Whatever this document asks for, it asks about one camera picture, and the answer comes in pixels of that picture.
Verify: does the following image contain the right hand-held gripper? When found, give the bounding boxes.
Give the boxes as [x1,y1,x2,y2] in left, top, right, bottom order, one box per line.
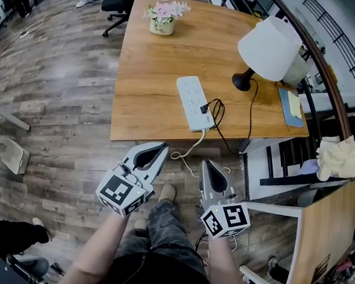
[196,159,255,242]

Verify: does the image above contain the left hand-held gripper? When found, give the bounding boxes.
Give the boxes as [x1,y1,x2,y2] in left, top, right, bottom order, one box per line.
[94,137,170,220]

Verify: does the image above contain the black lamp cord with plug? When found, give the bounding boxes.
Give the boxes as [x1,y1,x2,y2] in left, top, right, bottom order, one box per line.
[197,74,259,157]

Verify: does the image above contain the white table lamp black base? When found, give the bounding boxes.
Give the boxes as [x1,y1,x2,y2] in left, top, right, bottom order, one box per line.
[231,13,305,96]

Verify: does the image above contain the person's left forearm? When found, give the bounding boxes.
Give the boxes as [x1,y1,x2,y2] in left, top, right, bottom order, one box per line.
[52,205,131,284]

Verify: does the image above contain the person's right forearm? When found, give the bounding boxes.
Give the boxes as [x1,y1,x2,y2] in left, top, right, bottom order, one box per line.
[204,233,251,284]

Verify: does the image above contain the wooden desk white legs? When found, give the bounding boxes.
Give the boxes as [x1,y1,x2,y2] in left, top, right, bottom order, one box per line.
[108,0,319,167]

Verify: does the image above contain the person's tan shoe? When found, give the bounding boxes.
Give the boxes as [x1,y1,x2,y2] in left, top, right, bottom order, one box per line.
[158,183,178,204]

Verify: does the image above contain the person's camouflage trousers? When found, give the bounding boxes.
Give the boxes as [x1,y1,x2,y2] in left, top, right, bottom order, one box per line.
[114,194,220,282]

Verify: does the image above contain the purple cloth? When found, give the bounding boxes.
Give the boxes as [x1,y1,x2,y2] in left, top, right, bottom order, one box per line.
[299,158,321,177]

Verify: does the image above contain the blue notebook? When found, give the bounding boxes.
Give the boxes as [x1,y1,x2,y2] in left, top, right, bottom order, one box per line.
[276,87,307,129]

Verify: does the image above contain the person's black shirt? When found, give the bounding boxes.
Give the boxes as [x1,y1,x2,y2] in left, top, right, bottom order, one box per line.
[94,247,234,284]

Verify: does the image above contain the yellow cloth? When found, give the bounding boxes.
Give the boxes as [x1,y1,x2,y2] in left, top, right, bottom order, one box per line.
[285,90,305,120]

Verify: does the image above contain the cream cloth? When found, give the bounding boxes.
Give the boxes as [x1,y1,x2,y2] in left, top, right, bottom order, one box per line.
[314,133,355,184]

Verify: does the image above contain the white waste basket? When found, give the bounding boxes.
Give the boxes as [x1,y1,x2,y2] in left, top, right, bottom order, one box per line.
[1,137,31,176]

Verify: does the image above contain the cream pot pink flowers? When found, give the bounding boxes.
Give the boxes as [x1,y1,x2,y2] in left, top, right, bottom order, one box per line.
[142,0,192,38]

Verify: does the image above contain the dark handrail railing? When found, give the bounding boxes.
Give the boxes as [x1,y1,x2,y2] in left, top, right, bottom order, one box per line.
[192,0,355,194]

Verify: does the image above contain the black tripod equipment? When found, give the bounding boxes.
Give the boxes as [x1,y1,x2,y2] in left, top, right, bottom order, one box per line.
[3,253,53,284]

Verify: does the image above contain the black office chair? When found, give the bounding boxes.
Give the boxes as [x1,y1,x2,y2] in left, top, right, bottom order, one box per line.
[99,0,161,42]

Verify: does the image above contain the black bar railing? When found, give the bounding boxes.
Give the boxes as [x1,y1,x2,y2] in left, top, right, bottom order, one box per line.
[296,0,355,93]

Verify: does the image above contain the white power strip cable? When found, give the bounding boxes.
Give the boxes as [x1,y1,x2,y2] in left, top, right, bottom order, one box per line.
[169,126,235,181]

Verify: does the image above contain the small wooden table white frame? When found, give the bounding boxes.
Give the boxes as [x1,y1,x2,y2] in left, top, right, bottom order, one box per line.
[238,170,355,284]

